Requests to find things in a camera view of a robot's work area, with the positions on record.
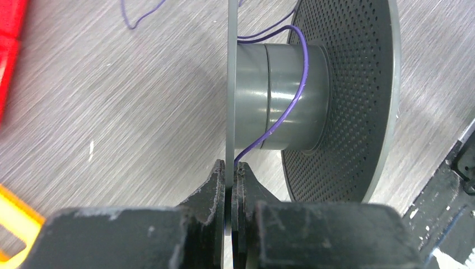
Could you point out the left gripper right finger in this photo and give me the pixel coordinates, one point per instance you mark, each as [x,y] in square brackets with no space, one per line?
[269,233]

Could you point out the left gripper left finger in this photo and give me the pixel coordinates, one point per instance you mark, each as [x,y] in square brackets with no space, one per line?
[189,235]

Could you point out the grey spool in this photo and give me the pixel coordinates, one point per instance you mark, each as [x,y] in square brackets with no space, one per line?
[322,90]

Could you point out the yellow triangular plastic piece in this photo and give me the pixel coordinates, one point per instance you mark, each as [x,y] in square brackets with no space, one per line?
[22,221]

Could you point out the left red bin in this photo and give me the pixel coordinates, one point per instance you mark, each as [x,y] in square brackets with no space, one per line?
[13,13]

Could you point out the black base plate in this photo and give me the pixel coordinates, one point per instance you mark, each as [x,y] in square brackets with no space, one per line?
[441,218]

